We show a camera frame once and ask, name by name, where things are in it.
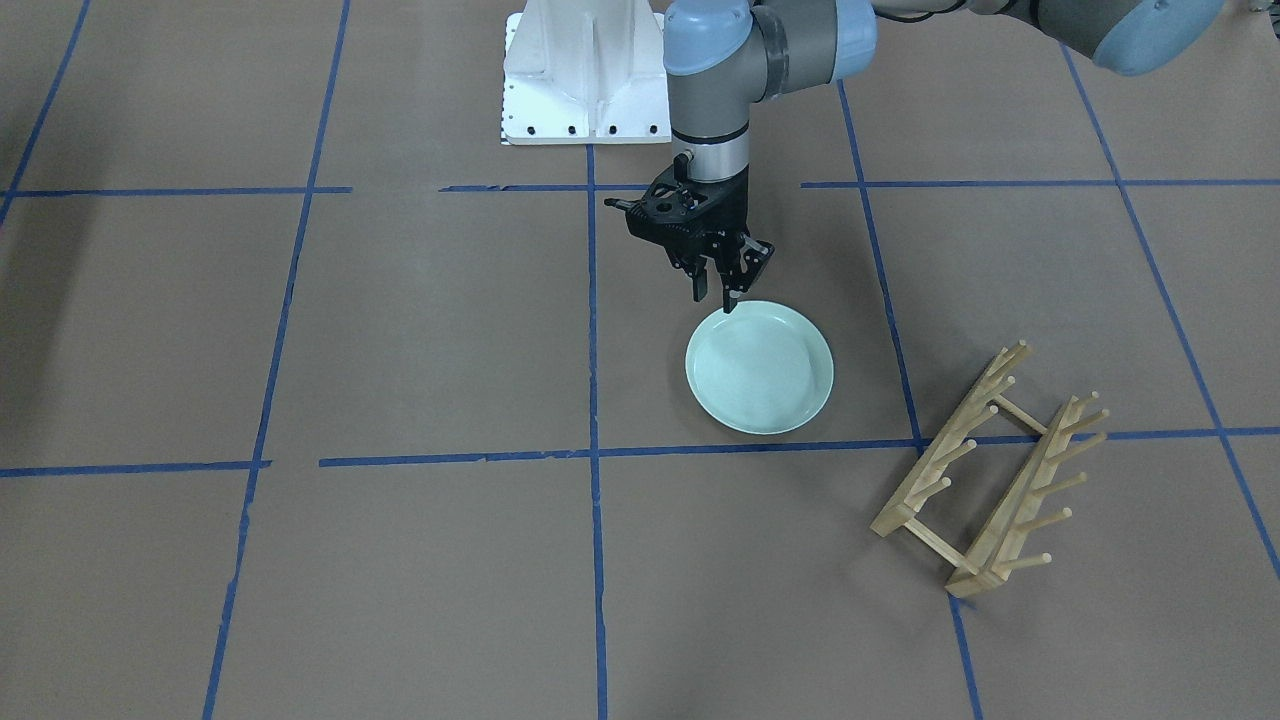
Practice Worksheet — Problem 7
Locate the wooden dish rack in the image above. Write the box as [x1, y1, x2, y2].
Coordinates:
[870, 340, 1110, 600]

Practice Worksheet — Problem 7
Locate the light green plate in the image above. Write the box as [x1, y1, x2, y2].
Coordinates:
[685, 301, 835, 436]

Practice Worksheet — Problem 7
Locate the white pedestal base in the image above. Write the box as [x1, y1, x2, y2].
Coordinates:
[500, 1, 671, 145]

